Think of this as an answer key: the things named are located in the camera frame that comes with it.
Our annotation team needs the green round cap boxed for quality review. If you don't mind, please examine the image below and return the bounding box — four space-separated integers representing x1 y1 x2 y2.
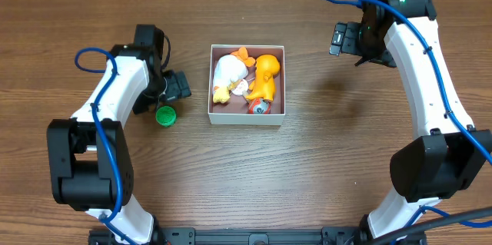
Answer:
155 106 178 127

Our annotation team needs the white plush duck toy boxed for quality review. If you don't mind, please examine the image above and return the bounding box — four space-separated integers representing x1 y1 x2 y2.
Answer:
212 47 256 104

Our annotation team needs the white round rattle drum toy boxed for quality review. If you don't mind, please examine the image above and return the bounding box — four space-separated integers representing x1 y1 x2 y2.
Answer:
231 78 254 97

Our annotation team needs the red ball toy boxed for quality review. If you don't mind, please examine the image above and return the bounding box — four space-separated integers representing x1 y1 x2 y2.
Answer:
248 98 271 114

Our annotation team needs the orange dinosaur toy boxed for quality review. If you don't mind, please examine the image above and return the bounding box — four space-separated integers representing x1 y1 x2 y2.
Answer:
244 55 281 102

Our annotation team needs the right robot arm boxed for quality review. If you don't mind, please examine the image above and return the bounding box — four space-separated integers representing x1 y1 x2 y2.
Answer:
327 0 491 244

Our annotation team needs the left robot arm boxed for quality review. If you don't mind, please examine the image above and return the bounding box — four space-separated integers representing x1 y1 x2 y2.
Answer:
46 39 183 244

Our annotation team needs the white cardboard box pink inside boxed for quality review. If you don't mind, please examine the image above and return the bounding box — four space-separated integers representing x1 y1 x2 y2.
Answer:
208 45 285 126

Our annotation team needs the right blue cable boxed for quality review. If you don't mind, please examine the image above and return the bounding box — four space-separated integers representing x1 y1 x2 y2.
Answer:
318 0 492 229

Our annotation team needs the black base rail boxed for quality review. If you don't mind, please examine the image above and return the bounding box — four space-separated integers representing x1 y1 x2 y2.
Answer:
88 226 427 245

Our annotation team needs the thick black cable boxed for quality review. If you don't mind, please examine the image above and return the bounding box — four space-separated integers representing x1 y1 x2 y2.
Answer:
368 205 492 245

